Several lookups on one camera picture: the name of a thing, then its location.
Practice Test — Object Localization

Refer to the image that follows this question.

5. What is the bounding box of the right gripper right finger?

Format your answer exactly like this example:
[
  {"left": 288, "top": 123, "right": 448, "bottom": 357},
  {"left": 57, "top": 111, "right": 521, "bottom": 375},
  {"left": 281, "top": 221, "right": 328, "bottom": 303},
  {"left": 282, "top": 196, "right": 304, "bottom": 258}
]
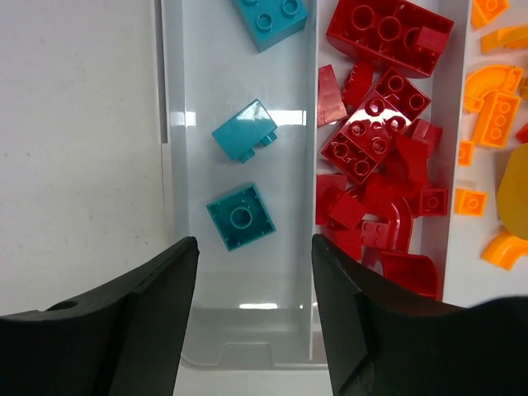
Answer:
[{"left": 311, "top": 234, "right": 527, "bottom": 395}]

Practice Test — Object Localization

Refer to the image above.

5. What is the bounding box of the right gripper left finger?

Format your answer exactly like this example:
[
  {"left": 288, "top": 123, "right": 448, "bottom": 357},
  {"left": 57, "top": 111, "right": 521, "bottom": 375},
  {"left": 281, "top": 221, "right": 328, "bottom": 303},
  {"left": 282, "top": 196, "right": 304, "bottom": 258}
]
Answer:
[{"left": 1, "top": 237, "right": 199, "bottom": 395}]

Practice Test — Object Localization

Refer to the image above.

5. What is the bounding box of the red arch lego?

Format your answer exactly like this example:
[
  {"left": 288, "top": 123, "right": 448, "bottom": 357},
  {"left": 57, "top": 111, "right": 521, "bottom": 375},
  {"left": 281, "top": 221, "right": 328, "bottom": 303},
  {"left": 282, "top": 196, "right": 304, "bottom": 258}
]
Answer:
[{"left": 361, "top": 197, "right": 440, "bottom": 300}]

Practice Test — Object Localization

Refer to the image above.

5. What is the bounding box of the small teal lego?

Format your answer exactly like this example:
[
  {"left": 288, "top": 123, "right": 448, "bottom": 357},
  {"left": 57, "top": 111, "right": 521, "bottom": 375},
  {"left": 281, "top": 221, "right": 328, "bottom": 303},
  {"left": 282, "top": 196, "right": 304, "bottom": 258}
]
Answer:
[{"left": 206, "top": 183, "right": 276, "bottom": 252}]

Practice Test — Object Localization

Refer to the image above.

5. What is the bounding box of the yellow butterfly lego block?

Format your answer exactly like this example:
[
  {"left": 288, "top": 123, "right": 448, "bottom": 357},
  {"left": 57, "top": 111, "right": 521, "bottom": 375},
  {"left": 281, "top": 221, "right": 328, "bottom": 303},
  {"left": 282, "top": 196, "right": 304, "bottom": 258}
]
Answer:
[{"left": 496, "top": 144, "right": 527, "bottom": 240}]

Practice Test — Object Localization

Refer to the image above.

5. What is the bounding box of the red curved lego piece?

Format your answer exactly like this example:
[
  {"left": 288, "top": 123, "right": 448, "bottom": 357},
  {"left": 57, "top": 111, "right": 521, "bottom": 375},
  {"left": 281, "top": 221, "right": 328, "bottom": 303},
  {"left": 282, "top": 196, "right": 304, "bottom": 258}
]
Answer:
[{"left": 317, "top": 64, "right": 347, "bottom": 127}]

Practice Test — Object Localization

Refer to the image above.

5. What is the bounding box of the red stepped lego block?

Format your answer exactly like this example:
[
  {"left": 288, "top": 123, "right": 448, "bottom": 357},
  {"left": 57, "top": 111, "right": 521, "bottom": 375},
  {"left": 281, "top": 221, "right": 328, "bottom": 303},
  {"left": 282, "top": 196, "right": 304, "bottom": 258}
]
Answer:
[{"left": 321, "top": 68, "right": 431, "bottom": 185}]

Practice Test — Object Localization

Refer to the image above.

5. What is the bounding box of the teal long lego brick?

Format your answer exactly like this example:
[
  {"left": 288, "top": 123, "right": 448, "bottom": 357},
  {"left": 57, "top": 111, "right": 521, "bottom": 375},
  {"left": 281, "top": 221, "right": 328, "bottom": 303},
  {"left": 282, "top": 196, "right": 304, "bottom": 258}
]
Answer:
[{"left": 232, "top": 0, "right": 309, "bottom": 53}]

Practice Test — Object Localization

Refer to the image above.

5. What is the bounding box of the orange curved lego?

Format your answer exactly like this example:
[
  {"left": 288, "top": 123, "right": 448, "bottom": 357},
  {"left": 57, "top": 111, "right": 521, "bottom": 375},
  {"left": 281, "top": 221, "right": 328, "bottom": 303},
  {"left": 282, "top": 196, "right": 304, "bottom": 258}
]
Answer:
[{"left": 481, "top": 229, "right": 527, "bottom": 271}]

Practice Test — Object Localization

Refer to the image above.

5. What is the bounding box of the white divided tray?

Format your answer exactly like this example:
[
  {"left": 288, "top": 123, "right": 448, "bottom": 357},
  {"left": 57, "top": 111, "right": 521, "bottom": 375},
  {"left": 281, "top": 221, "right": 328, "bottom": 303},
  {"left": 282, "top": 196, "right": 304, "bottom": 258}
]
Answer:
[{"left": 154, "top": 1, "right": 527, "bottom": 370}]

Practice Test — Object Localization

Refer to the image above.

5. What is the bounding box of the orange lego in tray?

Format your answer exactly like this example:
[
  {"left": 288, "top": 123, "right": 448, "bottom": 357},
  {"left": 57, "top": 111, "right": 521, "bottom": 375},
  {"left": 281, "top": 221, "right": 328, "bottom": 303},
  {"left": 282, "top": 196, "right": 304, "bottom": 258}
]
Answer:
[{"left": 463, "top": 64, "right": 525, "bottom": 149}]

